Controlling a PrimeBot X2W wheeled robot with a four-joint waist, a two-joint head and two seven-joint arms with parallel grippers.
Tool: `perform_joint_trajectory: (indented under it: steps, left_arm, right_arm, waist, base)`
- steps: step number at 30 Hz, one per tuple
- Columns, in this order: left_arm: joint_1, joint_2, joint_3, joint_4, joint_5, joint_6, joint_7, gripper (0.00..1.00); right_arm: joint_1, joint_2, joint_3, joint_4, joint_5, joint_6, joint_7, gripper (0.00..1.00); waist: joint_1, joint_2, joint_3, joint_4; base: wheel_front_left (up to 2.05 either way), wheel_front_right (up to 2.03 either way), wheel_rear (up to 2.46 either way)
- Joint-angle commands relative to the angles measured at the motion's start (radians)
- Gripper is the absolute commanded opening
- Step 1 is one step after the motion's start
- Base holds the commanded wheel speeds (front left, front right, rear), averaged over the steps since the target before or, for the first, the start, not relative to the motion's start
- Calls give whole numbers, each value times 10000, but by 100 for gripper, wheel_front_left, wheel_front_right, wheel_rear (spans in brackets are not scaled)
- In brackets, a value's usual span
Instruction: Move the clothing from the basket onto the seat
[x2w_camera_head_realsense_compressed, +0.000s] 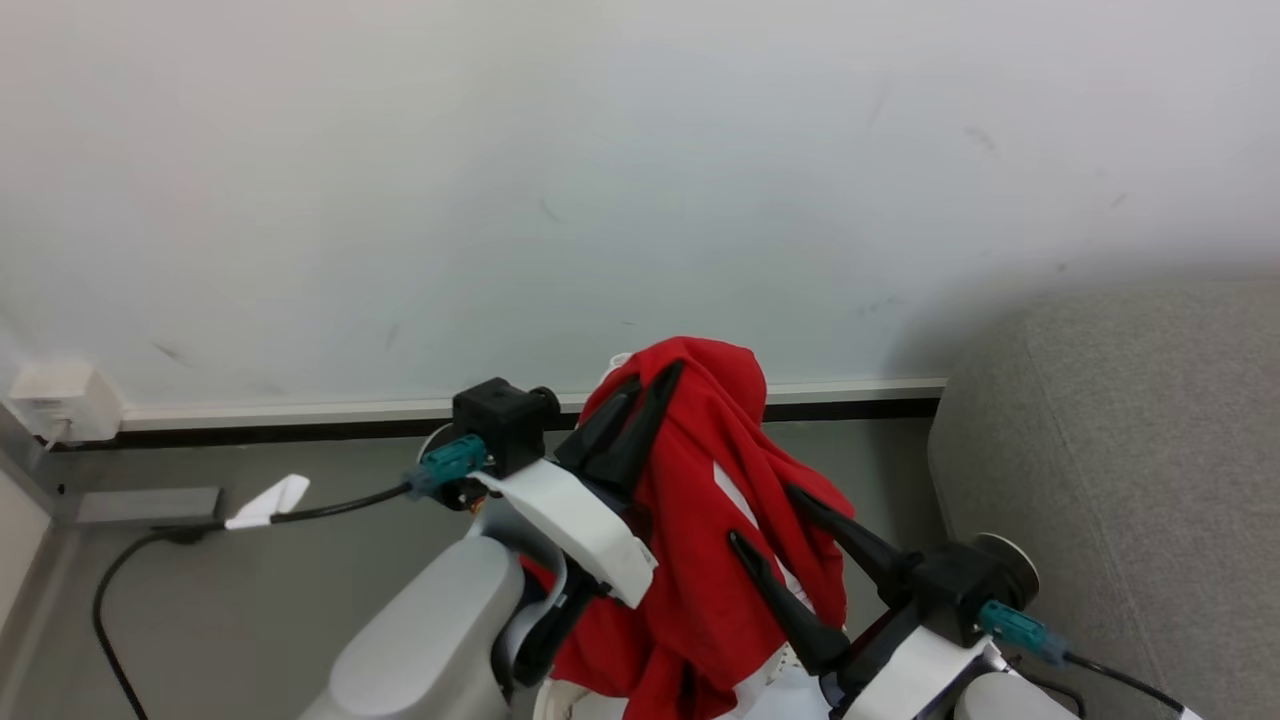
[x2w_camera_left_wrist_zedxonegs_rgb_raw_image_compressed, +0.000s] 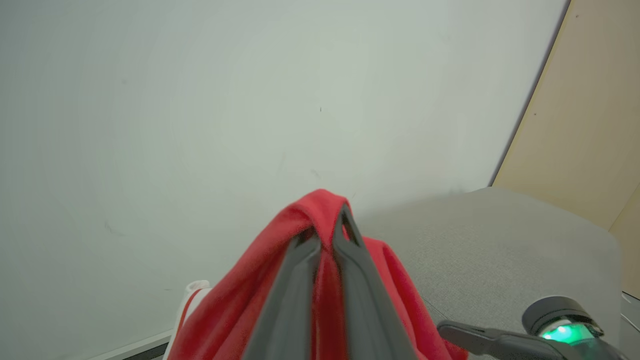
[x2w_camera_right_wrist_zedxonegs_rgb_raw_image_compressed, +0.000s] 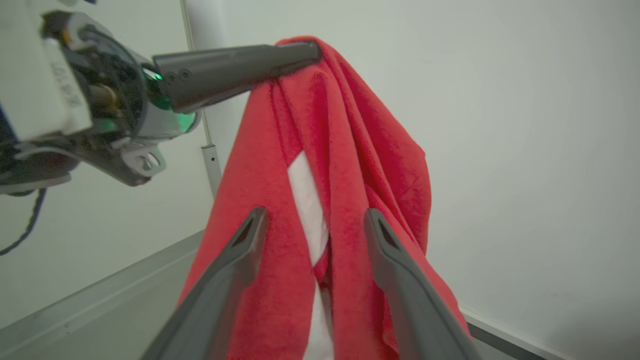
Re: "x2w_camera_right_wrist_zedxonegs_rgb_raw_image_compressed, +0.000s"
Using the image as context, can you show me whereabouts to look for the grey left gripper body green band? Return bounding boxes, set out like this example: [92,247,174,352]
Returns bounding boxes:
[40,11,204,166]

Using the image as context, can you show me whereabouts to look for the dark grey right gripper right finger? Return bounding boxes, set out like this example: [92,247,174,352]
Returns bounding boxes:
[363,207,482,360]

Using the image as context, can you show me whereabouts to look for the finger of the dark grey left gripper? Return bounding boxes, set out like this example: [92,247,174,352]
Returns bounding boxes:
[152,41,322,80]
[164,59,321,115]

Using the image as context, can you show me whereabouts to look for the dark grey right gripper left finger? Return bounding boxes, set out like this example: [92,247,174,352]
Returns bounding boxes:
[140,206,270,360]

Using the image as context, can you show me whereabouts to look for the red towel with white stripe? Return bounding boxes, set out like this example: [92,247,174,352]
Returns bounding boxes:
[176,35,472,360]

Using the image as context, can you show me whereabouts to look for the white vertical wall conduit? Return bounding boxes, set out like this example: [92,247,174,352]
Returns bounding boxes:
[179,0,226,200]

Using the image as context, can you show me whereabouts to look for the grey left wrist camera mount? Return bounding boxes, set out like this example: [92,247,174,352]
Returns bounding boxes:
[0,136,168,196]

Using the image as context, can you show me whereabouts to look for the dark skirting rail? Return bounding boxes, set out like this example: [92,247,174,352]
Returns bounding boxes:
[459,306,576,360]

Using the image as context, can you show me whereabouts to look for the grey skirting rail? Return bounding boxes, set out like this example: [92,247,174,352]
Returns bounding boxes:
[0,229,207,358]

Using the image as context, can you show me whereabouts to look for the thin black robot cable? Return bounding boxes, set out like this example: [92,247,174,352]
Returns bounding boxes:
[0,187,48,257]

